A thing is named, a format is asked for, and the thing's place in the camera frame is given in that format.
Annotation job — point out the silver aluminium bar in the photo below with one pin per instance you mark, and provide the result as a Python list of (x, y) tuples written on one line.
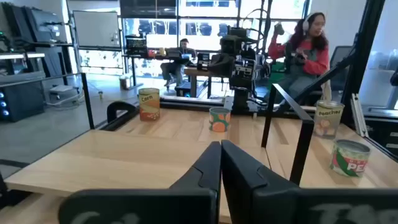
[(359, 115)]

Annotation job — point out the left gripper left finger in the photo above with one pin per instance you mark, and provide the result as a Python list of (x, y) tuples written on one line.
[(174, 205)]

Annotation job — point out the black computer blue lights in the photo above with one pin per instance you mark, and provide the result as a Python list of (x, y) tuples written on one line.
[(21, 102)]

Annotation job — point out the grey office chair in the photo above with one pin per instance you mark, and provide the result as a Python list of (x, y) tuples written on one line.
[(340, 68)]

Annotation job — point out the green peas can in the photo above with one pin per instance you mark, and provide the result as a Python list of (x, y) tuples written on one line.
[(349, 160)]

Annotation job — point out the whiteboard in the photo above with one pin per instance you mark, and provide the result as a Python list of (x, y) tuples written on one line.
[(96, 29)]

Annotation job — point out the corn can yellow red label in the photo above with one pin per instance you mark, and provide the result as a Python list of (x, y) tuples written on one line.
[(149, 105)]

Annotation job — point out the peaches can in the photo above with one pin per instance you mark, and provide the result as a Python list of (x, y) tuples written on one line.
[(328, 121)]

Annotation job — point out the wooden shelf black metal frame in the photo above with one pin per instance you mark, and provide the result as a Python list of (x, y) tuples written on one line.
[(124, 155)]

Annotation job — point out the wooden side table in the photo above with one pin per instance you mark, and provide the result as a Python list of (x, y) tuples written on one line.
[(194, 74)]

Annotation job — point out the person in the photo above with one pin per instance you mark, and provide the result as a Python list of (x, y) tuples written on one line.
[(311, 59), (178, 62)]

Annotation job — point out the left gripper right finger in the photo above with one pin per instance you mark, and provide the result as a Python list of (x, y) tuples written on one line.
[(280, 205)]

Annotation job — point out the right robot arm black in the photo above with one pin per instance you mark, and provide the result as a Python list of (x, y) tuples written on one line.
[(241, 99)]

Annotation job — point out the black equipment rack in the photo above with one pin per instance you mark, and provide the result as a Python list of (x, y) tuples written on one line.
[(43, 25)]

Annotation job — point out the black office desk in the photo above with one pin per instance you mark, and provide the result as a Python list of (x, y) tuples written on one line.
[(140, 57)]

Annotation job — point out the black table frame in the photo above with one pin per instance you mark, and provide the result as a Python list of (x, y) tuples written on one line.
[(192, 102)]

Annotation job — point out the short teal can orange fruit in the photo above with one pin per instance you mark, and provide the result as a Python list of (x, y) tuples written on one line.
[(219, 121)]

